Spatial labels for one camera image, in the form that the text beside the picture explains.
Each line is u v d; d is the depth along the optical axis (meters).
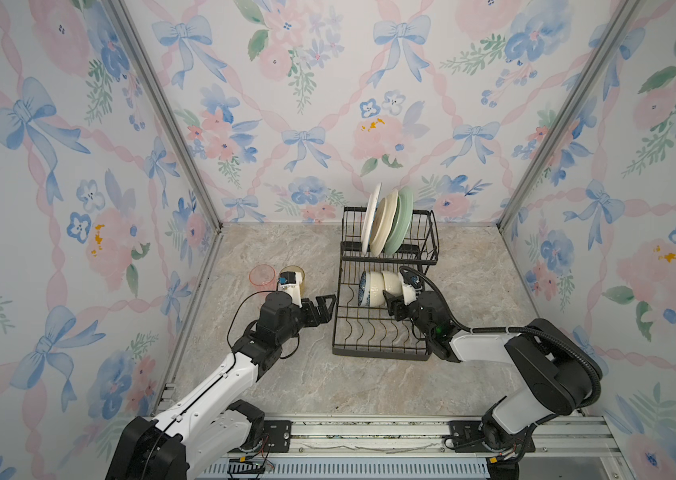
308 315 0.70
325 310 0.72
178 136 0.92
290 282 0.71
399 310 0.80
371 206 0.72
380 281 0.90
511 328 0.53
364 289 0.90
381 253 0.76
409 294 0.78
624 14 0.69
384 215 0.75
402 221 0.75
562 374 0.45
